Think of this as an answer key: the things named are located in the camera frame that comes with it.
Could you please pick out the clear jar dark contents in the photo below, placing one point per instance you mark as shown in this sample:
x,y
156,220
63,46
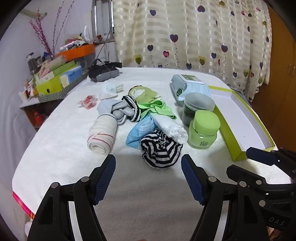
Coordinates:
x,y
198,102

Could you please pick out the pale blue wet wipes pack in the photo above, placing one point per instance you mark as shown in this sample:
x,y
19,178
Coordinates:
x,y
185,88

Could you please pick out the green glass jar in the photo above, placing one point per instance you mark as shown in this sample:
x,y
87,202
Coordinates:
x,y
203,129

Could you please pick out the orange tray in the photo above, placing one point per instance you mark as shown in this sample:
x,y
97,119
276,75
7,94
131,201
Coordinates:
x,y
78,52

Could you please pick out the red bottle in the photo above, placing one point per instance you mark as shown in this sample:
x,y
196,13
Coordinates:
x,y
38,117

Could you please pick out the beige red-striped towel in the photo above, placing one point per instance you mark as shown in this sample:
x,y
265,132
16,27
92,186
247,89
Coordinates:
x,y
101,134

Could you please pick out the red white plastic packet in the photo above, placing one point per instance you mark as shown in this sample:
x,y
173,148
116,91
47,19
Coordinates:
x,y
89,100

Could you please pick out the lime green storage box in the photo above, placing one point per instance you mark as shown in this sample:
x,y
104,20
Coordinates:
x,y
49,87

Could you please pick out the black grey headset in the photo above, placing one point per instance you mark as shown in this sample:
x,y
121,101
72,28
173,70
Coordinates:
x,y
101,74

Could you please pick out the light green cloth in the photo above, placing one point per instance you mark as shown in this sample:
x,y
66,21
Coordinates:
x,y
159,109

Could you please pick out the window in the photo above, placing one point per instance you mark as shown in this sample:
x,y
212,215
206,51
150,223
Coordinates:
x,y
101,18

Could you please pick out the cream heart print curtain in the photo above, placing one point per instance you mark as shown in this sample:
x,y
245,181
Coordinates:
x,y
185,27

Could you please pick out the blue face mask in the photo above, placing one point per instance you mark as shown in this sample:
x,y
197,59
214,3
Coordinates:
x,y
138,132

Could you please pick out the wooden wardrobe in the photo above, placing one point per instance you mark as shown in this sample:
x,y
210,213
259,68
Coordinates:
x,y
282,92

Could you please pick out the beige fabric roll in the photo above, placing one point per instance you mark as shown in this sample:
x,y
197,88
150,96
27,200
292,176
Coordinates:
x,y
53,63

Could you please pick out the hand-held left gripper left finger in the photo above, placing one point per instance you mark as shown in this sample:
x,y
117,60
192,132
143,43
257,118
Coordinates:
x,y
106,178

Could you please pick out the lime green cardboard box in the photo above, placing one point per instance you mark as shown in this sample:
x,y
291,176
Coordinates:
x,y
245,120

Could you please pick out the white baby socks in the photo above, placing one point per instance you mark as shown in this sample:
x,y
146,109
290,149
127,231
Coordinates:
x,y
111,91

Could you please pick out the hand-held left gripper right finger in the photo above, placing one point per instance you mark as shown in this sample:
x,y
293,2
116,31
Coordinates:
x,y
192,178

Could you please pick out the flat green white box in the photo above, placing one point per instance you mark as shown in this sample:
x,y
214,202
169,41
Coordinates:
x,y
62,67

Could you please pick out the black white striped cloth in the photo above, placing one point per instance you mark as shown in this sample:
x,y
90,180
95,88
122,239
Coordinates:
x,y
159,153

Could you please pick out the wooden shelf cabinet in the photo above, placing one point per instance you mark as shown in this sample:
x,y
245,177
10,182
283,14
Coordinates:
x,y
32,115

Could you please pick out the grey striped tray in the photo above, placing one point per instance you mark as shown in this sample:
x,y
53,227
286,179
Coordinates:
x,y
57,93

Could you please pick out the grey sock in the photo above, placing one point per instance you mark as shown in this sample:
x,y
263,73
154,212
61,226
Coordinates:
x,y
123,111

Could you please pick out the blue tissue pack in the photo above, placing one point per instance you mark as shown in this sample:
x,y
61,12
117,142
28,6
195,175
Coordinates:
x,y
74,74

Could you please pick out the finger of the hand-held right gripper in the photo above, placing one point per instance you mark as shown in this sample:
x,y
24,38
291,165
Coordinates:
x,y
259,154
245,173

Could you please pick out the glass jar black lid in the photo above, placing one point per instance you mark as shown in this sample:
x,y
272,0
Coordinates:
x,y
32,62

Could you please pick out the pink decorative branches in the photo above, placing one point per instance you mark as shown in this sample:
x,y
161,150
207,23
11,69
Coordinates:
x,y
42,39

